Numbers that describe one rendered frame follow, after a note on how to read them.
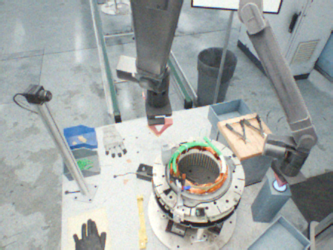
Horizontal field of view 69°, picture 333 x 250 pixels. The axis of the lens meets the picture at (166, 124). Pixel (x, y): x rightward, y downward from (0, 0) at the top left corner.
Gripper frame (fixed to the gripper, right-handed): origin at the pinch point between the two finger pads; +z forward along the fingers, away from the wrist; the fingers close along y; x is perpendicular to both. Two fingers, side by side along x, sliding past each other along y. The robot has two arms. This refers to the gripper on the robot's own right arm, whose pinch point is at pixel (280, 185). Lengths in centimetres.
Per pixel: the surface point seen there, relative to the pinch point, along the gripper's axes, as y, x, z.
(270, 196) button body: 1.2, -4.0, 3.7
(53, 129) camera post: -29, -72, -22
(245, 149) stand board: -16.5, -5.3, -2.8
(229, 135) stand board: -24.9, -8.3, -3.5
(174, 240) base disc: -1.8, -39.4, 24.5
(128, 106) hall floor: -179, -39, 91
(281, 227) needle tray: 12.0, -7.0, 3.4
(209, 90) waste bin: -148, 42, 67
